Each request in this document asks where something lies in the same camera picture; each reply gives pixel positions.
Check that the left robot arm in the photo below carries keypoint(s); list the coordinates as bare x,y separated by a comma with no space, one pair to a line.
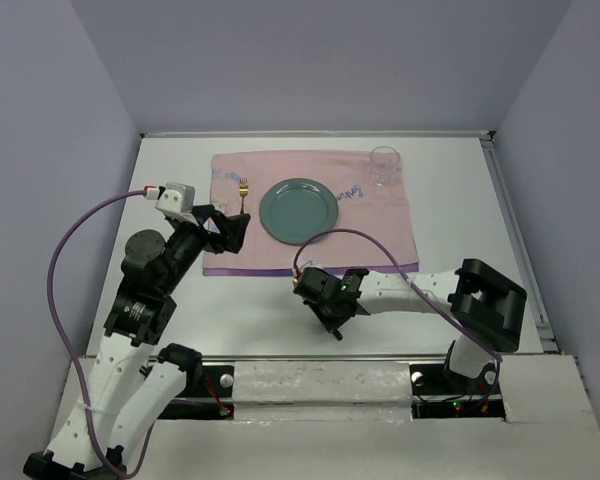
114,414

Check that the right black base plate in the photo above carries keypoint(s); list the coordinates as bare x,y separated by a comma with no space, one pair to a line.
438,396

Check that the pink cloth placemat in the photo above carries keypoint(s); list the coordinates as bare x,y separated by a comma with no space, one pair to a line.
366,212

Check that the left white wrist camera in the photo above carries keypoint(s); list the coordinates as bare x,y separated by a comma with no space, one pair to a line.
176,201

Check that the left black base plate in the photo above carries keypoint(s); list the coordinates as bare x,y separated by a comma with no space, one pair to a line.
208,398

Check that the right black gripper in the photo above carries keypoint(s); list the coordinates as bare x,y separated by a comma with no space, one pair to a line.
329,323

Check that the gold fork black handle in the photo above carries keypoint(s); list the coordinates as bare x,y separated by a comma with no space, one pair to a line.
243,193

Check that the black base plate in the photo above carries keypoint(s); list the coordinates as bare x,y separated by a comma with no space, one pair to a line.
438,396
208,398

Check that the clear drinking glass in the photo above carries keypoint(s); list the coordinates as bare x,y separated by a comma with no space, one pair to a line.
385,161

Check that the teal ceramic plate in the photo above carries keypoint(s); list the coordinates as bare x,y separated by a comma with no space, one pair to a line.
294,210

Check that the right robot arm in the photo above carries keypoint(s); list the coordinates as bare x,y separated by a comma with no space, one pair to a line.
485,306

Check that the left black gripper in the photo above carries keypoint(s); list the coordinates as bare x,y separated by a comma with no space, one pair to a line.
232,227

